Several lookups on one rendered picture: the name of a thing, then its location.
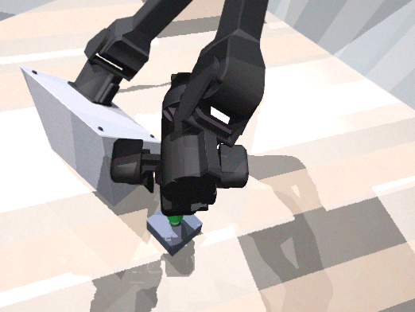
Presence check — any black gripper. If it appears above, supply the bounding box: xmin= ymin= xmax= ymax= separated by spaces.
xmin=111 ymin=138 xmax=249 ymax=193

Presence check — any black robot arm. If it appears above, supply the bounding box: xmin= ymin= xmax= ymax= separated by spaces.
xmin=67 ymin=0 xmax=269 ymax=216

